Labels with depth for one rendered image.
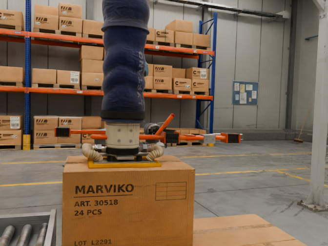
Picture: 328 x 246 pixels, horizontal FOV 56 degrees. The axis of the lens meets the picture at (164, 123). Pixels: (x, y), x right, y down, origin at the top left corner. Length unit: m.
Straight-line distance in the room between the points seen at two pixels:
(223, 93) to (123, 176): 10.48
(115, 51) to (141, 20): 0.19
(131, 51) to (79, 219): 0.79
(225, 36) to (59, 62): 5.96
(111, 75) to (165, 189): 0.59
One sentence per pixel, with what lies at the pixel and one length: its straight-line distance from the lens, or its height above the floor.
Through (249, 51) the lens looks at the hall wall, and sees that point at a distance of 12.53.
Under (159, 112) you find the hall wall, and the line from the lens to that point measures 10.64.
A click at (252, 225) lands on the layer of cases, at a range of 1.99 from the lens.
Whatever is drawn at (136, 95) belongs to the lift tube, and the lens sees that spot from 1.49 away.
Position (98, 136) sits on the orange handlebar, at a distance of 1.53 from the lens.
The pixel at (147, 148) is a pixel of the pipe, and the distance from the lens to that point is 1.59.
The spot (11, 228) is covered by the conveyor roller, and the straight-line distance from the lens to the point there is 1.95.
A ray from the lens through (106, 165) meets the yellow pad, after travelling 1.44.
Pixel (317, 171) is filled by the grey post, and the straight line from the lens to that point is 4.37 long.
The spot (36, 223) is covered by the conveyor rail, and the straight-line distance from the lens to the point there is 1.98.
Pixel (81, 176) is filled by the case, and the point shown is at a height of 0.92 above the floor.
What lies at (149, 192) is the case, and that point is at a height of 0.84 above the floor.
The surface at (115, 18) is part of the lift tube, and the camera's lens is 1.52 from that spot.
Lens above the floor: 1.24
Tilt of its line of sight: 3 degrees down
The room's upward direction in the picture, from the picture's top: 2 degrees clockwise
